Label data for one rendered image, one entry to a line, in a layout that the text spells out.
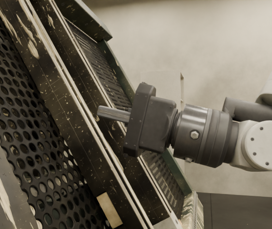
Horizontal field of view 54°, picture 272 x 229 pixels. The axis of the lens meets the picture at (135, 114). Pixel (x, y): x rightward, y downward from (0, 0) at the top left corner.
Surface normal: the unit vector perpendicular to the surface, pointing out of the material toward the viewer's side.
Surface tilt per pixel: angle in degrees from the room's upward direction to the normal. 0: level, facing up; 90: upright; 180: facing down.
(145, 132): 90
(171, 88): 90
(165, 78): 90
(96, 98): 90
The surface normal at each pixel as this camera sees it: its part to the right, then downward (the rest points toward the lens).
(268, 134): -0.18, -0.22
